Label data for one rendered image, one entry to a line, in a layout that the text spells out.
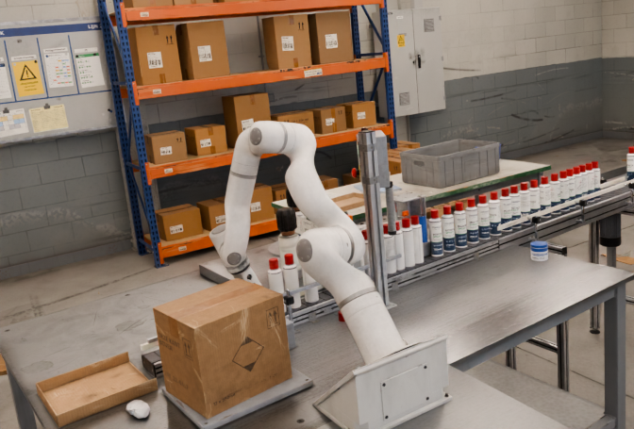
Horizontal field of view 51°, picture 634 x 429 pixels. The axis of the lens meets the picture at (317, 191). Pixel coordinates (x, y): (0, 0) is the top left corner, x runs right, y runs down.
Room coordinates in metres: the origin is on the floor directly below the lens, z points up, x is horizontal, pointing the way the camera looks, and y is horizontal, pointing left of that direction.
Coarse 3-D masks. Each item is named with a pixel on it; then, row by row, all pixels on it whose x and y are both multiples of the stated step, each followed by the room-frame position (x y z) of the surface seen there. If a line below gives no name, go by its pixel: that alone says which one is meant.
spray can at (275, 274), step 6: (270, 258) 2.30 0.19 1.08; (276, 258) 2.29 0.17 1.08; (270, 264) 2.28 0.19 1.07; (276, 264) 2.28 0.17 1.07; (270, 270) 2.29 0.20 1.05; (276, 270) 2.28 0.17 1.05; (270, 276) 2.27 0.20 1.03; (276, 276) 2.27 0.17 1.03; (270, 282) 2.28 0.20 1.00; (276, 282) 2.27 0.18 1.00; (282, 282) 2.29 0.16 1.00; (270, 288) 2.28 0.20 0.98; (276, 288) 2.27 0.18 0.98; (282, 288) 2.28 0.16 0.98
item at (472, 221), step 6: (474, 198) 2.87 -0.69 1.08; (468, 204) 2.86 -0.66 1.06; (474, 204) 2.86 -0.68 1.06; (468, 210) 2.85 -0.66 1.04; (474, 210) 2.85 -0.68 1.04; (468, 216) 2.85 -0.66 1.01; (474, 216) 2.85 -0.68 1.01; (468, 222) 2.86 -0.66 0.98; (474, 222) 2.85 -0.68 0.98; (468, 228) 2.86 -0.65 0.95; (474, 228) 2.85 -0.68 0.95; (468, 234) 2.86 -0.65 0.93; (474, 234) 2.85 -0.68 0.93; (468, 240) 2.86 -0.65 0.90; (474, 240) 2.85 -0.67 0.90
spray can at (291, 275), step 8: (288, 256) 2.31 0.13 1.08; (288, 264) 2.31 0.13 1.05; (288, 272) 2.31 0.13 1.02; (296, 272) 2.32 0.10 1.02; (288, 280) 2.31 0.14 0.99; (296, 280) 2.31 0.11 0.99; (288, 288) 2.31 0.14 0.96; (296, 288) 2.31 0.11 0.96; (296, 296) 2.31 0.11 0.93; (296, 304) 2.31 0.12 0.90
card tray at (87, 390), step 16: (80, 368) 2.02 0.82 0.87; (96, 368) 2.05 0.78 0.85; (112, 368) 2.07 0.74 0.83; (128, 368) 2.06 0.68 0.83; (48, 384) 1.96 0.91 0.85; (64, 384) 1.99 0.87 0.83; (80, 384) 1.98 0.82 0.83; (96, 384) 1.97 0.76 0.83; (112, 384) 1.96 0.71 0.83; (128, 384) 1.95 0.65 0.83; (144, 384) 1.88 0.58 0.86; (48, 400) 1.89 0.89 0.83; (64, 400) 1.88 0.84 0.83; (80, 400) 1.87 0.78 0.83; (96, 400) 1.79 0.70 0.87; (112, 400) 1.82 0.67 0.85; (128, 400) 1.84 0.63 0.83; (64, 416) 1.74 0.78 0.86; (80, 416) 1.77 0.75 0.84
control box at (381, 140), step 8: (376, 136) 2.39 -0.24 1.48; (384, 136) 2.38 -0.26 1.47; (376, 144) 2.38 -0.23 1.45; (384, 144) 2.38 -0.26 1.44; (384, 152) 2.38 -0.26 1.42; (384, 160) 2.38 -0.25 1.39; (384, 168) 2.38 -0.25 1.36; (360, 176) 2.46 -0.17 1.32; (384, 176) 2.38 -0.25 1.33; (384, 184) 2.38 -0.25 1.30
